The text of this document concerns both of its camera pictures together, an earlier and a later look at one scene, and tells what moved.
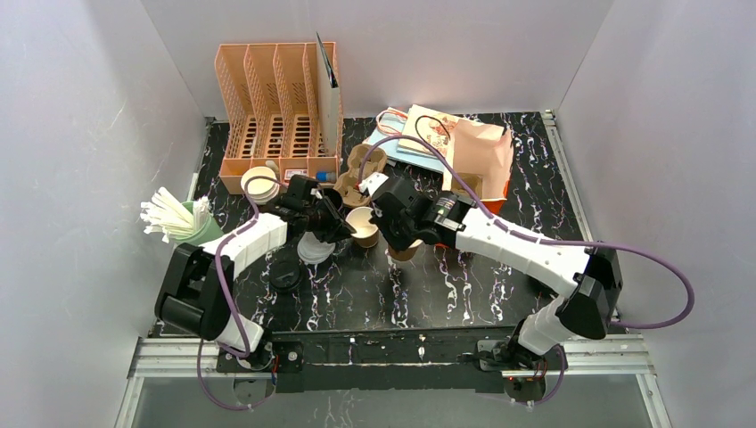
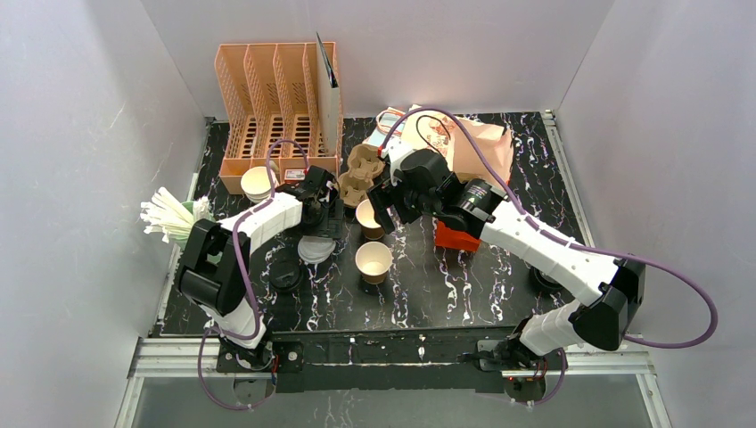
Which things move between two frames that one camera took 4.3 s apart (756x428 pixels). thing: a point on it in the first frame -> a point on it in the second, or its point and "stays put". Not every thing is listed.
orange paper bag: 488,151 stays put
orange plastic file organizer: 273,97 stays put
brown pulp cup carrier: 346,183 stays put
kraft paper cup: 405,254 -> 373,260
